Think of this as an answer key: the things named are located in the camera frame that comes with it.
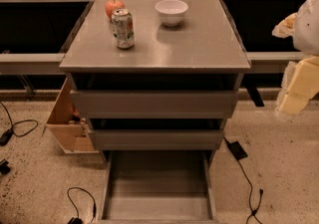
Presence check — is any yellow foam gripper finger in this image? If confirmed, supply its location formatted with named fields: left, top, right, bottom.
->
left=272, top=13, right=296, bottom=38
left=275, top=56, right=319, bottom=115

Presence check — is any grey bottom drawer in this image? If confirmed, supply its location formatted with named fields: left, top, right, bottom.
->
left=97, top=150, right=219, bottom=224

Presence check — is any grey drawer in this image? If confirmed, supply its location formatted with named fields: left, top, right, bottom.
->
left=97, top=150, right=219, bottom=224
left=70, top=90, right=238, bottom=118
left=89, top=129, right=224, bottom=150

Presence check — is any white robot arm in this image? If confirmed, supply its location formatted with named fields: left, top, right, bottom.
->
left=272, top=0, right=319, bottom=119

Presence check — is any grey drawer cabinet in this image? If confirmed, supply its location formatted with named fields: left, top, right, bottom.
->
left=59, top=0, right=252, bottom=169

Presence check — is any grey middle drawer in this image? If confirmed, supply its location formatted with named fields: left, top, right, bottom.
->
left=89, top=129, right=224, bottom=150

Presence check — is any grey top drawer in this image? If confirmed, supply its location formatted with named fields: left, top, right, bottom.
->
left=70, top=90, right=238, bottom=118

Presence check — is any black power adapter right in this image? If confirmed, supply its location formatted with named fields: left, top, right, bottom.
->
left=228, top=141, right=247, bottom=160

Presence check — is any white ceramic bowl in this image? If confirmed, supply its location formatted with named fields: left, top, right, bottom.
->
left=156, top=0, right=188, bottom=26

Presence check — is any crumpled soda can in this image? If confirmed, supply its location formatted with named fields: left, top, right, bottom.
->
left=111, top=8, right=135, bottom=49

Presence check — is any red apple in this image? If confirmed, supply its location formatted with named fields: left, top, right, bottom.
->
left=105, top=0, right=125, bottom=18

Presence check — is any black object left edge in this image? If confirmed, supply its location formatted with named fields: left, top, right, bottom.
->
left=0, top=159, right=11, bottom=175

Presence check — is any grey metal rail right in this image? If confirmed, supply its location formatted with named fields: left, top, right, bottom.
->
left=246, top=52, right=305, bottom=74

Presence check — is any grey metal rail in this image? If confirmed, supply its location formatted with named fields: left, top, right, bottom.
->
left=246, top=52, right=305, bottom=74
left=0, top=54, right=65, bottom=75

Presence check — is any black cable right floor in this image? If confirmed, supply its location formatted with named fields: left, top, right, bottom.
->
left=224, top=137, right=265, bottom=224

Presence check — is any black cable floor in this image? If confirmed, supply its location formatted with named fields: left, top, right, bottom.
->
left=0, top=101, right=40, bottom=146
left=224, top=137, right=265, bottom=224

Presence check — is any black cable bottom left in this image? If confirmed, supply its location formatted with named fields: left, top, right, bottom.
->
left=67, top=186, right=98, bottom=224

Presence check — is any grey metal rail left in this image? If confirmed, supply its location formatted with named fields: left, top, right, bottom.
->
left=0, top=54, right=65, bottom=75

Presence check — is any black cable left floor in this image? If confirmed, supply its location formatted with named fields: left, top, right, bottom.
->
left=0, top=101, right=40, bottom=146

